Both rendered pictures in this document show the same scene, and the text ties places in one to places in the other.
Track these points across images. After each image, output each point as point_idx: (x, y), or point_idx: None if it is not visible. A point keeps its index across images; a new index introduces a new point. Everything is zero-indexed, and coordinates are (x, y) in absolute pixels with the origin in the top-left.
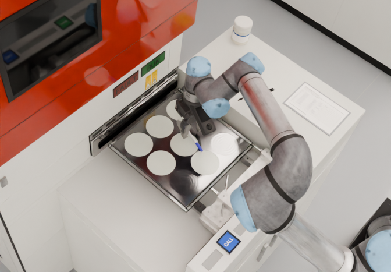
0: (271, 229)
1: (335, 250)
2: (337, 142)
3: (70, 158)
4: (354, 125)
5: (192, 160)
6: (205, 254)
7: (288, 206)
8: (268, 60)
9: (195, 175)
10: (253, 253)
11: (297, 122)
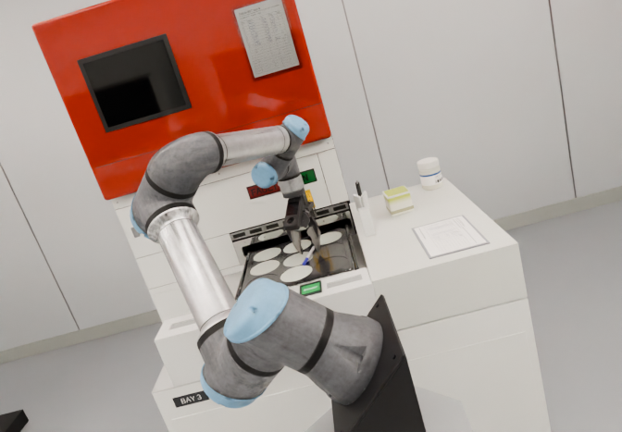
0: (143, 225)
1: (209, 292)
2: (434, 265)
3: (211, 251)
4: (498, 265)
5: (288, 270)
6: (184, 318)
7: (155, 195)
8: (442, 200)
9: (276, 280)
10: (299, 402)
11: (406, 244)
